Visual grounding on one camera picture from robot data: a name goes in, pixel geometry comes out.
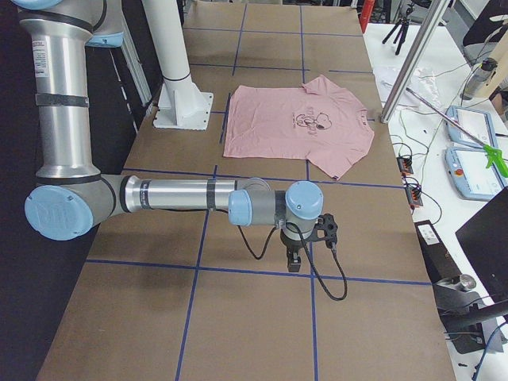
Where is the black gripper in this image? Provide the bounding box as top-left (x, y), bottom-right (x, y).
top-left (280, 231), bottom-right (303, 272)

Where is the pink snoopy t-shirt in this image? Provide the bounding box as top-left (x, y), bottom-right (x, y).
top-left (224, 75), bottom-right (375, 179)

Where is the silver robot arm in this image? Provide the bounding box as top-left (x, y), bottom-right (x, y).
top-left (17, 1), bottom-right (337, 272)

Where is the lower orange connector block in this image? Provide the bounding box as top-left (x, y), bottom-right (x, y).
top-left (406, 184), bottom-right (423, 209)

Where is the orange connector block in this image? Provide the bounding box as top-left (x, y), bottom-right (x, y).
top-left (396, 156), bottom-right (414, 175)
top-left (406, 184), bottom-right (423, 209)

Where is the black box with label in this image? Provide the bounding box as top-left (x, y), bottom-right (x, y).
top-left (414, 219), bottom-right (465, 314)

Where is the upper orange connector block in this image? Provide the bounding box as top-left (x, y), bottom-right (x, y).
top-left (396, 156), bottom-right (414, 175)

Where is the black monitor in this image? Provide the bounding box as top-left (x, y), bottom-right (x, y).
top-left (456, 188), bottom-right (508, 300)

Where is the lower teach pendant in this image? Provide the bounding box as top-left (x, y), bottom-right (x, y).
top-left (444, 147), bottom-right (507, 202)

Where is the teach pendant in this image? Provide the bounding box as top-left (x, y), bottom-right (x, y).
top-left (444, 147), bottom-right (507, 202)
top-left (446, 106), bottom-right (498, 148)

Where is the green tipped grabber stick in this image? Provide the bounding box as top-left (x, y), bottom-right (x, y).
top-left (405, 87), bottom-right (508, 178)

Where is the upper teach pendant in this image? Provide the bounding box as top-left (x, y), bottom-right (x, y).
top-left (446, 106), bottom-right (498, 148)

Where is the grey water bottle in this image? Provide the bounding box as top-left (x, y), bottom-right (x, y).
top-left (461, 57), bottom-right (498, 100)

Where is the black camera cable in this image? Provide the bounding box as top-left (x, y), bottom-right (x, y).
top-left (236, 224), bottom-right (348, 302)

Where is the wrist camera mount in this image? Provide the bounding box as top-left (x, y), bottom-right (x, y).
top-left (307, 214), bottom-right (338, 252)

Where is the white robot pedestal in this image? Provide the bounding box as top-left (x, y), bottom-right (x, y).
top-left (143, 0), bottom-right (214, 130)

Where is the black camera tripod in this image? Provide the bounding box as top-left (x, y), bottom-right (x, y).
top-left (382, 5), bottom-right (414, 56)

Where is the aluminium frame post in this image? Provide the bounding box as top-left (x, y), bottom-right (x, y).
top-left (380, 0), bottom-right (448, 124)

